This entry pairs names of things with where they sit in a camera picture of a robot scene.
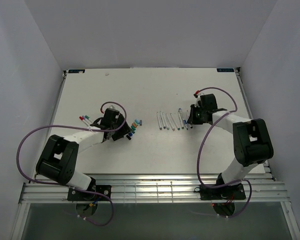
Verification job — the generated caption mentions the blue label sticker right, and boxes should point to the blue label sticker right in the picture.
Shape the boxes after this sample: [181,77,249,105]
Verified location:
[216,68,235,73]

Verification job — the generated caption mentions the mint capped white marker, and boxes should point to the mint capped white marker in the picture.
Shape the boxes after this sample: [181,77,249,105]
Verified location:
[163,113,170,130]

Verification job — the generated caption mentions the red capped white marker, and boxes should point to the red capped white marker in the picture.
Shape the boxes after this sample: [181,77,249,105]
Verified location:
[79,116,90,126]

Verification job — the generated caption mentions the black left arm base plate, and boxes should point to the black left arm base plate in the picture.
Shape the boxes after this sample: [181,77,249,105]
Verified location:
[66,184,112,202]

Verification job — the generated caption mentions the blue label sticker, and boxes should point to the blue label sticker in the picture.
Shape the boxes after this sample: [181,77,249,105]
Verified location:
[216,68,235,73]
[67,69,86,74]

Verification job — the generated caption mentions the orange capped white marker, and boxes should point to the orange capped white marker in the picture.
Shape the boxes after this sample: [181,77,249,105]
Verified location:
[168,113,176,131]

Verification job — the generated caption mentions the blue label sticker left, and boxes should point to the blue label sticker left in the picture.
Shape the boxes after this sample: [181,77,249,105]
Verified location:
[67,69,86,74]

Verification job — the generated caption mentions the grey white marker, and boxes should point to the grey white marker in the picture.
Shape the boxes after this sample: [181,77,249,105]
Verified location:
[156,112,163,130]

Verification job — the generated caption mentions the green capped white marker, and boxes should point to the green capped white marker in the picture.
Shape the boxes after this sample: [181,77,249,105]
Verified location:
[85,115,94,124]

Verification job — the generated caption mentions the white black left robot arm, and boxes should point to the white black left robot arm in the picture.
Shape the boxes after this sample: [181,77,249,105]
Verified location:
[36,108,132,200]

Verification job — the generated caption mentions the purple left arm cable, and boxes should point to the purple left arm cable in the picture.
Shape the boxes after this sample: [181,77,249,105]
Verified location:
[16,101,127,227]

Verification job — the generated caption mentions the right aluminium side rail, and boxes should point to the right aluminium side rail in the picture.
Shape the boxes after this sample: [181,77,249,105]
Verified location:
[234,66,275,180]

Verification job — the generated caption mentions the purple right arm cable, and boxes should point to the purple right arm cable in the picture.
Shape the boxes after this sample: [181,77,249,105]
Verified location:
[192,86,253,219]

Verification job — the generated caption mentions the light blue white marker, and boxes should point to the light blue white marker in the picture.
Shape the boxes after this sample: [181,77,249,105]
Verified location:
[159,111,166,129]

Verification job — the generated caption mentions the blue capped whiteboard marker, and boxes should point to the blue capped whiteboard marker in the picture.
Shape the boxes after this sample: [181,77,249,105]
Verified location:
[178,108,189,130]

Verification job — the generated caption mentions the dark green capped marker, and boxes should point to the dark green capped marker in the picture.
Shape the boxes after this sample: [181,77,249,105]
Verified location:
[177,112,185,129]

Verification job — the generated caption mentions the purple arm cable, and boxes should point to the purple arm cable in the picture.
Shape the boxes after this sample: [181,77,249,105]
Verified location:
[192,86,253,219]
[16,101,127,227]

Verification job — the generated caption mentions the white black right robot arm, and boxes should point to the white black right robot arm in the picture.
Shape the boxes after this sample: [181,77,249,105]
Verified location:
[187,92,274,200]

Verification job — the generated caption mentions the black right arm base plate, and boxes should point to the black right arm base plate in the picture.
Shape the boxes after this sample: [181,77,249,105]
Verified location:
[194,183,246,200]

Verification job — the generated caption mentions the aluminium frame rail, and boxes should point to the aluminium frame rail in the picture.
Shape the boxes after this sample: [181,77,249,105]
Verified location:
[19,173,290,204]

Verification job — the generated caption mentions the teal capped white marker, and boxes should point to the teal capped white marker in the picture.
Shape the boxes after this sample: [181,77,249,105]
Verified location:
[170,113,181,131]

